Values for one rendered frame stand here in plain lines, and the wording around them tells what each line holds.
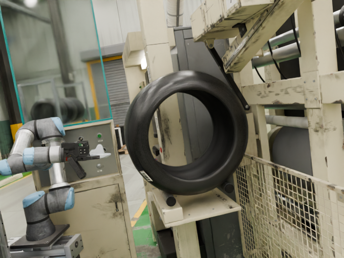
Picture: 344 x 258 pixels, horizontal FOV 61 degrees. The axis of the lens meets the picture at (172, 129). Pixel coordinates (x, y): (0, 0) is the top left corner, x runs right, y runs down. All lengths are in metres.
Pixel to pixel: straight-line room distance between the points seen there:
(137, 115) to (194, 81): 0.28
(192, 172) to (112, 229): 0.77
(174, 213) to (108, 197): 0.77
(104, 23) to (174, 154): 10.18
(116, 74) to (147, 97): 9.99
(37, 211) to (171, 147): 0.79
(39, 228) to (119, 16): 10.25
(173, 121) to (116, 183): 0.63
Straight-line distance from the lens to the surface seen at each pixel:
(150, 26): 1.67
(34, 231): 1.79
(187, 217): 1.39
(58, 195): 1.73
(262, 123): 1.78
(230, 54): 1.57
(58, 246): 1.77
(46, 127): 1.79
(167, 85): 1.25
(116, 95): 11.23
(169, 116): 1.64
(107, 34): 11.52
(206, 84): 1.29
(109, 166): 2.02
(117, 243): 2.14
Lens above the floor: 1.36
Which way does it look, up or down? 6 degrees down
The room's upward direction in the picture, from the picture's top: 9 degrees counter-clockwise
